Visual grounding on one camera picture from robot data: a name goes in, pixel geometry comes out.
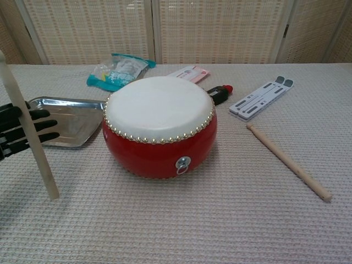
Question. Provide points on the red drum white skin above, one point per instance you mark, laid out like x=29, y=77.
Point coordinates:
x=159, y=110

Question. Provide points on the teal snack bag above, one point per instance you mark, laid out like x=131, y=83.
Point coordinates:
x=121, y=75

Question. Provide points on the black bottle red cap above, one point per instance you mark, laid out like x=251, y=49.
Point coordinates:
x=220, y=94

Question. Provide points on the pink white wipes packet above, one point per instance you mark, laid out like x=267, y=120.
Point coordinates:
x=192, y=74

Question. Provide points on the beige woven tablecloth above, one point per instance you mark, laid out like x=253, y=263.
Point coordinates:
x=176, y=220

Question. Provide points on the wooden drumstick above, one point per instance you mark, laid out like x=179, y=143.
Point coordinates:
x=27, y=123
x=288, y=162

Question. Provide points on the white folding laptop stand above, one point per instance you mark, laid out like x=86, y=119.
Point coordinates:
x=261, y=99

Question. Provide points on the bamboo folding screen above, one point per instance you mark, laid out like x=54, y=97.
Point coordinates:
x=96, y=27

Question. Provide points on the shiny metal tray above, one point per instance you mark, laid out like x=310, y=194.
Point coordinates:
x=77, y=121

